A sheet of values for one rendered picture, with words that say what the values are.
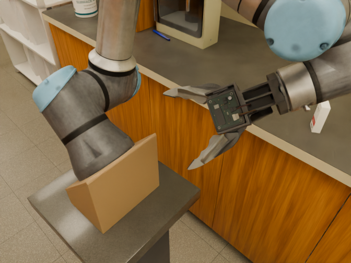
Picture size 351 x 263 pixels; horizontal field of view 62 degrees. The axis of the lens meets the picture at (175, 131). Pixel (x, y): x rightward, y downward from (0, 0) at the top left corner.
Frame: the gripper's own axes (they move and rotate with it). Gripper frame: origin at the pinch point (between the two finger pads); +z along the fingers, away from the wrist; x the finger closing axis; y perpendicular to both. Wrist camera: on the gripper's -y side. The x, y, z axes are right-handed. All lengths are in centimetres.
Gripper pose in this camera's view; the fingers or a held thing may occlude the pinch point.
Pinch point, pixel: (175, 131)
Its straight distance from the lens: 56.1
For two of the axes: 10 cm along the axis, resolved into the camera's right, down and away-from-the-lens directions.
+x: 3.1, 9.5, -1.0
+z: -9.1, 3.2, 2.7
